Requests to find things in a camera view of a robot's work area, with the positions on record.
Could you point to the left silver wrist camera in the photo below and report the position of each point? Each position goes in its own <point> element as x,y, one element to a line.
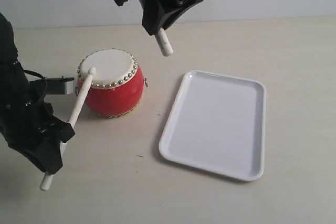
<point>60,86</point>

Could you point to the small red drum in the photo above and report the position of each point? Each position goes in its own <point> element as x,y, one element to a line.
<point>117,85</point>

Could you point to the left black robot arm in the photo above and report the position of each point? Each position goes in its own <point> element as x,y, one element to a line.
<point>14,79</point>

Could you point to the white rectangular plastic tray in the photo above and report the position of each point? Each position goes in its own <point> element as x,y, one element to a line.
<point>217,124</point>

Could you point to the white drumstick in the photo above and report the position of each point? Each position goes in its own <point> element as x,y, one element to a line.
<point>163,43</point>
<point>47,179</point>

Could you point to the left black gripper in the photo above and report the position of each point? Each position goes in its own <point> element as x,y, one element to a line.
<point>29,127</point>

